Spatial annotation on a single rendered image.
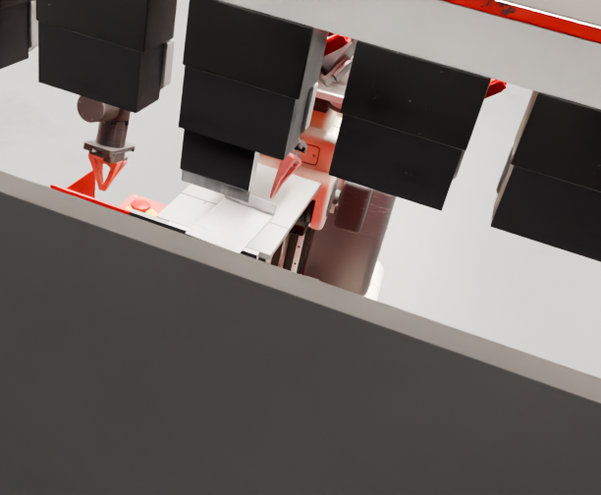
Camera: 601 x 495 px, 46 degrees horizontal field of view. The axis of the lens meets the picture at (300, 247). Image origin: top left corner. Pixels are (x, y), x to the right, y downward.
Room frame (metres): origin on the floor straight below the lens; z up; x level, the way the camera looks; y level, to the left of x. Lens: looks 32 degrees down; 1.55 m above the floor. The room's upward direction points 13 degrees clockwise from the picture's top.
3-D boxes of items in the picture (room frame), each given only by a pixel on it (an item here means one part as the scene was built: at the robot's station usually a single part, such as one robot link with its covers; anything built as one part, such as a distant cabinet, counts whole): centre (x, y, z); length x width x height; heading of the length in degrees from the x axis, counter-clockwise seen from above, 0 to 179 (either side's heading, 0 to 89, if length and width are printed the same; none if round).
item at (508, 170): (0.77, -0.29, 1.26); 0.15 x 0.09 x 0.17; 79
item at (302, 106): (0.84, 0.11, 1.26); 0.15 x 0.09 x 0.17; 79
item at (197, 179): (0.85, 0.13, 1.13); 0.10 x 0.02 x 0.10; 79
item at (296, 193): (0.99, 0.10, 1.00); 0.26 x 0.18 x 0.01; 169
